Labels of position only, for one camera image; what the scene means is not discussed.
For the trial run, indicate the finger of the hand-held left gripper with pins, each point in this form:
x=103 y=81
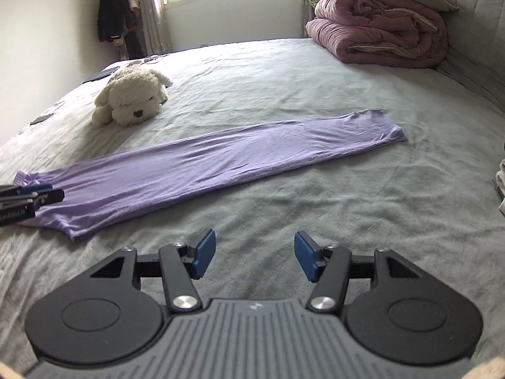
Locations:
x=47 y=197
x=35 y=186

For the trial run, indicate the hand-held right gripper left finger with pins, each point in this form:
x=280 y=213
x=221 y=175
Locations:
x=206 y=254

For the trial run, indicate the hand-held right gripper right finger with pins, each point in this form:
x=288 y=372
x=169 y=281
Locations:
x=305 y=256

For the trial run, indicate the purple pants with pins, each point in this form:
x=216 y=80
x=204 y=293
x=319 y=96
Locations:
x=217 y=154

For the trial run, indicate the stack of folded clothes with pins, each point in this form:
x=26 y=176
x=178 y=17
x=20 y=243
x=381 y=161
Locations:
x=500 y=185

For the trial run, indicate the grey bed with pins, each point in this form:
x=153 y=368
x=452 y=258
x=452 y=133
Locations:
x=315 y=205

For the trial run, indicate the black phone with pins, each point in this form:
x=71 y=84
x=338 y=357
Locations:
x=40 y=119

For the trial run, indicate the white plush dog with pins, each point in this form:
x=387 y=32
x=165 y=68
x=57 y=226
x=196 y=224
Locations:
x=130 y=98

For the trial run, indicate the dark tablet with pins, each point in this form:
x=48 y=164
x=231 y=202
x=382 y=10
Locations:
x=100 y=75

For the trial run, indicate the dark hanging jacket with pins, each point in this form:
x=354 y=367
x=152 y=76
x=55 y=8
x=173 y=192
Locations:
x=114 y=15

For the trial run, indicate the pink folded quilt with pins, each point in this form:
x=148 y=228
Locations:
x=374 y=31

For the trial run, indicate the green floral cloth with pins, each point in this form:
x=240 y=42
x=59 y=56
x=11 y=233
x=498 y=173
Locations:
x=318 y=0

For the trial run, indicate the grey quilted headboard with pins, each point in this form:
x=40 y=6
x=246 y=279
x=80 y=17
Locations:
x=477 y=27

